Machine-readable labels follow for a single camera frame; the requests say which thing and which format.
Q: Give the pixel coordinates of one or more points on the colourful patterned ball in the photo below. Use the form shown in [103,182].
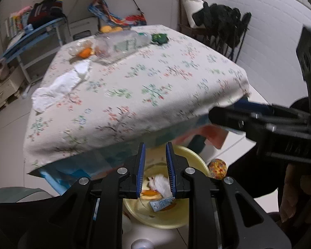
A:
[217,168]

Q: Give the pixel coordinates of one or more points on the colourful printed cloth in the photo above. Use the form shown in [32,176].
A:
[111,15]

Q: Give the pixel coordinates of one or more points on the white tissue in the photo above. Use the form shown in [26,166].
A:
[59,85]
[160,184]

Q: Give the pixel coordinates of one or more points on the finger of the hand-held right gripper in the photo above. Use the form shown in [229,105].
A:
[251,105]
[238,122]

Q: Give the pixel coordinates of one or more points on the blue wrapper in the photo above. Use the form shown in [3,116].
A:
[158,204]

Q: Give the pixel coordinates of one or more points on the white pillow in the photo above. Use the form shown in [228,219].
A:
[190,5]

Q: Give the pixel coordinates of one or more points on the grey green seat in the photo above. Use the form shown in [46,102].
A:
[15,194]

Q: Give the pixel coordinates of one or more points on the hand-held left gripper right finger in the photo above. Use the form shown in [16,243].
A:
[171,173]

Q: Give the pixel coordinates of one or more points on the orange peel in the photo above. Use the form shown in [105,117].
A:
[150,194]
[84,53]

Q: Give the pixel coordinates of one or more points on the clear plastic bottle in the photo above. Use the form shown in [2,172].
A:
[119,45]

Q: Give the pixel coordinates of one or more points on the white drawer cabinet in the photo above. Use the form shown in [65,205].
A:
[2,93]

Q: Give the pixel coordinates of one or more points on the row of books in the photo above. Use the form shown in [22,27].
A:
[15,22]

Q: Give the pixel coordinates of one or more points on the black folding chairs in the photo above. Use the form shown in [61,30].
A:
[223,23]

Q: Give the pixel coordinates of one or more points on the wooden chair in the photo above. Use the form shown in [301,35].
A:
[182,28]

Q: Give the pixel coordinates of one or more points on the dark backpack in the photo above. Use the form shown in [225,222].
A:
[45,11]

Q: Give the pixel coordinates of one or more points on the white round cap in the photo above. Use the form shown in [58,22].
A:
[142,244]

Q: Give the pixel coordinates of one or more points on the floral tablecloth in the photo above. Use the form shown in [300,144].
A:
[145,83]

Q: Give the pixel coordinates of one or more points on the person's right hand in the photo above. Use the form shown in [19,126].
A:
[298,194]

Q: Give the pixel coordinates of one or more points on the blue desk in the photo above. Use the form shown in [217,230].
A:
[36,32]

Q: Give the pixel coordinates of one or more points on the yellow plastic basin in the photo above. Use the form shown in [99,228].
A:
[155,220]

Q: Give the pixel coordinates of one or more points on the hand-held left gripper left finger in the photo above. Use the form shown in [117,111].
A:
[141,171]

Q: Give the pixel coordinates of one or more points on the white plastic stool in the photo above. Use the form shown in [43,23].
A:
[80,27]

